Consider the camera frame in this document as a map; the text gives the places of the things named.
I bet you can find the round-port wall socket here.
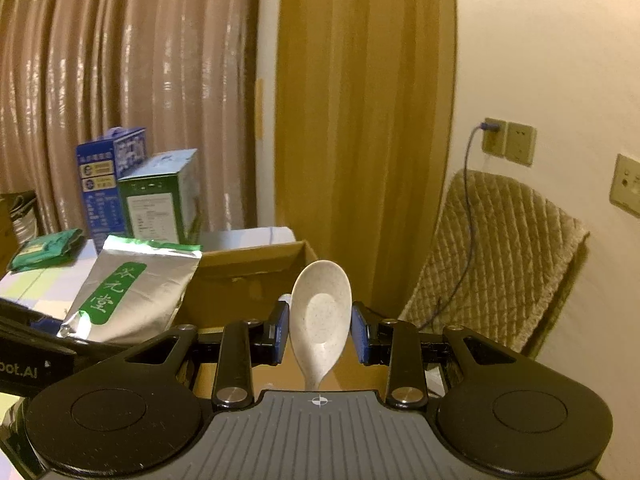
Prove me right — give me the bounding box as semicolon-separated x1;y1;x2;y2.
609;153;640;219

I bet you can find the brown curtain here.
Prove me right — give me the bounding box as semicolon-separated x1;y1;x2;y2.
0;0;282;241

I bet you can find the tall blue carton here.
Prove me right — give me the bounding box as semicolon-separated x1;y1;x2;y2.
76;127;149;254

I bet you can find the empty wall socket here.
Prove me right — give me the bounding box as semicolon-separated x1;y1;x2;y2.
504;122;539;166

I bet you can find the white speckled spoon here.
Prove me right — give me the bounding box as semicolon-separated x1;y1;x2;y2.
290;259;353;392

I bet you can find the cardboard box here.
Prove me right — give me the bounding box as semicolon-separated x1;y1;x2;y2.
172;240;451;399

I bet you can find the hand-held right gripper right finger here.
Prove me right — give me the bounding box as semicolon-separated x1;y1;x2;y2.
351;301;523;409

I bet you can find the quilted chair back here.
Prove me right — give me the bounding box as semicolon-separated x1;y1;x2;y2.
397;169;591;361

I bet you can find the black power cable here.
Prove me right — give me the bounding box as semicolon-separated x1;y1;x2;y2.
430;121;501;333

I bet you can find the green carton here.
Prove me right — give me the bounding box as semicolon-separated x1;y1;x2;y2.
117;148;201;246

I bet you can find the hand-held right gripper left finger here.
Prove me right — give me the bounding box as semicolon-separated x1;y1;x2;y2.
122;302;291;409

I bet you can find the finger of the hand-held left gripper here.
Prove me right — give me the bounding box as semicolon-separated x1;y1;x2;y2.
0;300;129;356

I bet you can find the silver foil pouch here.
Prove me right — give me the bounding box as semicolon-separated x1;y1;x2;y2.
56;234;203;347

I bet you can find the wall socket with plug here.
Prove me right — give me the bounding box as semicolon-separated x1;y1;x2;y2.
480;118;508;157

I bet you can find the white bucket with papers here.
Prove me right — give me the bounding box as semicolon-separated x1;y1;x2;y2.
9;191;40;247

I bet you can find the green flat packet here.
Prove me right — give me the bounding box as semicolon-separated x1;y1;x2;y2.
9;228;85;274

